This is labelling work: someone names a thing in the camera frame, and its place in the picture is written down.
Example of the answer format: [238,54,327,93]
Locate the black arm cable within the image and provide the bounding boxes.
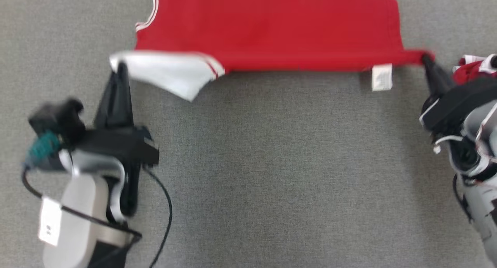
[21,165,174,268]
[452,174,473,224]

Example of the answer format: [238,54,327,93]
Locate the teal left cable connector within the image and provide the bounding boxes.
[25,131,63,169]

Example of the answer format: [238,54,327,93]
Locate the grey fabric sofa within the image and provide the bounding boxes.
[0,0,497,268]

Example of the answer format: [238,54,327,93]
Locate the red shorts with white trim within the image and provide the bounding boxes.
[452,54,497,86]

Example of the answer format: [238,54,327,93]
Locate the red shirt with white sleeves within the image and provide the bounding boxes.
[109,0,435,102]

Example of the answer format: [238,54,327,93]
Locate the large white cable label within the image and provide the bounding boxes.
[38,198,63,246]

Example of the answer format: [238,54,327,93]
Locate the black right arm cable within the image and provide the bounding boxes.
[452,174,473,224]

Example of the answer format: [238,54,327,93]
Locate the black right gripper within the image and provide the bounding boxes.
[419,54,497,134]

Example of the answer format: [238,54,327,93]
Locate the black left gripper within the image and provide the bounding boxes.
[72,62,160,218]

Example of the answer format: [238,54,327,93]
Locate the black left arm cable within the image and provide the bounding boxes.
[21,165,174,268]

